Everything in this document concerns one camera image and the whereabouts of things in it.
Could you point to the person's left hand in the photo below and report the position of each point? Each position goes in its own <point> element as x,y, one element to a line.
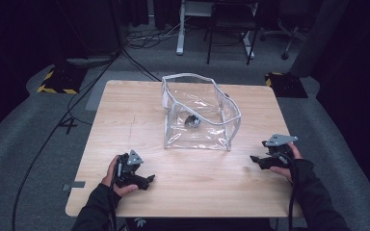
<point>110,174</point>

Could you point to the small white toy car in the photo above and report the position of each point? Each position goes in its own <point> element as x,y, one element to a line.
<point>192,121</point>

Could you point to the clear plastic bag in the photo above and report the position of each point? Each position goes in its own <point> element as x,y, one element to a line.
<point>202,109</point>

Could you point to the white desk leg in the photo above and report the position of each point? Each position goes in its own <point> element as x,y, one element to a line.
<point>180,32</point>
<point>249,45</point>

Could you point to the office chair wheeled base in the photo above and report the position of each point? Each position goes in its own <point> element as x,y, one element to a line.
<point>289,35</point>

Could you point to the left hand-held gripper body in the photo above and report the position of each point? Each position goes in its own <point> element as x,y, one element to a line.
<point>129,166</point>

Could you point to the person's right hand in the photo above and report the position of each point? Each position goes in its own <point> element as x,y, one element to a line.
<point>285,170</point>

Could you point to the black metal chair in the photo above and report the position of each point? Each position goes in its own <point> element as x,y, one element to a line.
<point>232,22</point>

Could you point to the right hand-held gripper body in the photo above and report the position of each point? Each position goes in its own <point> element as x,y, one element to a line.
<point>277,157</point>

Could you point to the grey curtain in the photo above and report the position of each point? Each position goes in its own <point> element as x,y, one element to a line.
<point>318,38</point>

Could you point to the striped black stand base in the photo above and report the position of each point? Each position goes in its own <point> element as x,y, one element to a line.
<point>62,80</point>
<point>285,85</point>

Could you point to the grey tape strip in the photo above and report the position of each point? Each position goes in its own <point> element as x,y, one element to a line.
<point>74,185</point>

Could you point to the black tape cross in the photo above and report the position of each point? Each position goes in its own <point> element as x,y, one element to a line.
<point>68,125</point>

